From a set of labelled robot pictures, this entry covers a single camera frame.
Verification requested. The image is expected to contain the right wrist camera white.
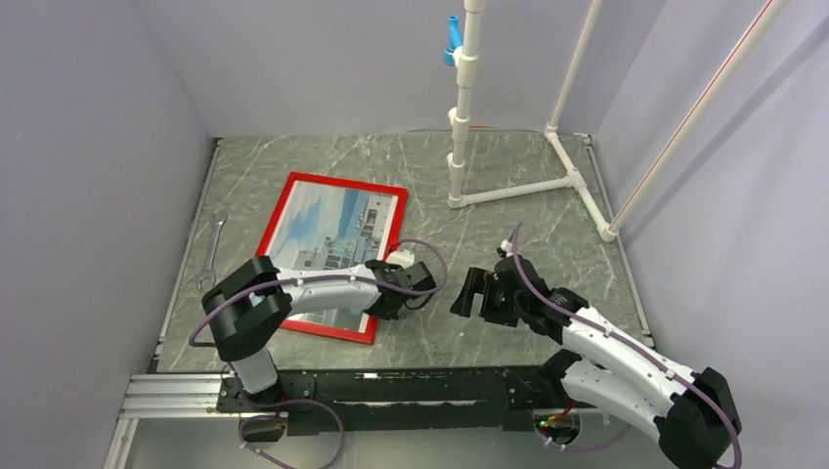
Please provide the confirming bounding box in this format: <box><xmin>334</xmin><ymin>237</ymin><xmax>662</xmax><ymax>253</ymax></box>
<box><xmin>497</xmin><ymin>239</ymin><xmax>513</xmax><ymax>258</ymax></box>

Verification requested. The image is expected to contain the orange wooden picture frame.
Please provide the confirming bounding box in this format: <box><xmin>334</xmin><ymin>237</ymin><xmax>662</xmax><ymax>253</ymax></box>
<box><xmin>254</xmin><ymin>170</ymin><xmax>410</xmax><ymax>346</ymax></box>

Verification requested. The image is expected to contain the silver open-end wrench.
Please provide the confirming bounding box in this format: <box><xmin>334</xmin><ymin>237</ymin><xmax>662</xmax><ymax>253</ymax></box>
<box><xmin>196</xmin><ymin>211</ymin><xmax>228</xmax><ymax>290</ymax></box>

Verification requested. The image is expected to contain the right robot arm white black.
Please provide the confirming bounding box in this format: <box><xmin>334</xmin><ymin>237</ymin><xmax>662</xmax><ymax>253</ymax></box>
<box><xmin>450</xmin><ymin>255</ymin><xmax>742</xmax><ymax>468</ymax></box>

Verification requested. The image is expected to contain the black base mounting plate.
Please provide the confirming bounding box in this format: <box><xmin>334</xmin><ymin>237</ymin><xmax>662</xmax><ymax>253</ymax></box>
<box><xmin>216</xmin><ymin>365</ymin><xmax>573</xmax><ymax>436</ymax></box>

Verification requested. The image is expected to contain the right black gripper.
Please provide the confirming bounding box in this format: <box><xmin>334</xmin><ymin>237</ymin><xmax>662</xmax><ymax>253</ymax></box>
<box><xmin>451</xmin><ymin>266</ymin><xmax>527</xmax><ymax>326</ymax></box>

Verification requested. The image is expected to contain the white PVC pipe stand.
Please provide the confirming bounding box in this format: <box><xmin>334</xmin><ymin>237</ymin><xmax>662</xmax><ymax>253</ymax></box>
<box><xmin>446</xmin><ymin>0</ymin><xmax>788</xmax><ymax>242</ymax></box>

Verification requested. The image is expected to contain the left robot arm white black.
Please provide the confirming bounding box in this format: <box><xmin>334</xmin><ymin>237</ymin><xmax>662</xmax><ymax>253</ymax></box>
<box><xmin>189</xmin><ymin>256</ymin><xmax>440</xmax><ymax>410</ymax></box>

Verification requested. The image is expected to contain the blue pipe fitting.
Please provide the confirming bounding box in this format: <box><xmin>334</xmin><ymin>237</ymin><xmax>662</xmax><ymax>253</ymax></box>
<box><xmin>443</xmin><ymin>15</ymin><xmax>462</xmax><ymax>66</ymax></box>

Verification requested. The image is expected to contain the building and sky photo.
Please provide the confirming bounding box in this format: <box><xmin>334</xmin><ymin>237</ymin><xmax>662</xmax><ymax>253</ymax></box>
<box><xmin>266</xmin><ymin>180</ymin><xmax>399</xmax><ymax>332</ymax></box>

